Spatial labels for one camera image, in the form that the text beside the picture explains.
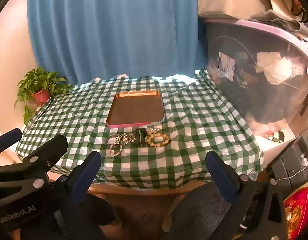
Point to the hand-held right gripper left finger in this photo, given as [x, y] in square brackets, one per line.
[86, 171]

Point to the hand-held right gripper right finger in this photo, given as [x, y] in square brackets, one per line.
[219, 172]

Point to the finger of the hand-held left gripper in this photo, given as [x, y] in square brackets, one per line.
[52, 147]
[8, 136]

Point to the copper tray with pink rim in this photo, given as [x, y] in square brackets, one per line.
[136, 110]

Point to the green white checkered tablecloth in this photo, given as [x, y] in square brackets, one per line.
[194, 142]

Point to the person's right leg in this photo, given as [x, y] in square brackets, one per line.
[199, 210]

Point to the potted green plant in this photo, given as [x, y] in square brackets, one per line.
[41, 85]

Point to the red green decorated paper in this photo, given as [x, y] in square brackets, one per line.
[273, 138]

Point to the clear storage box purple lid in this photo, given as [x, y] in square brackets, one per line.
[244, 100]

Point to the red embroidered cushion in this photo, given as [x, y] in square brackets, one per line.
[299, 210]

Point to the white label sticker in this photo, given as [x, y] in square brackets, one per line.
[226, 66]

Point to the white cloth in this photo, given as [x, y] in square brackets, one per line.
[276, 67]

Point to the blue curtain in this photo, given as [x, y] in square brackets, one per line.
[113, 30]

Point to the grey clothes pile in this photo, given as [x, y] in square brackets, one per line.
[281, 21]

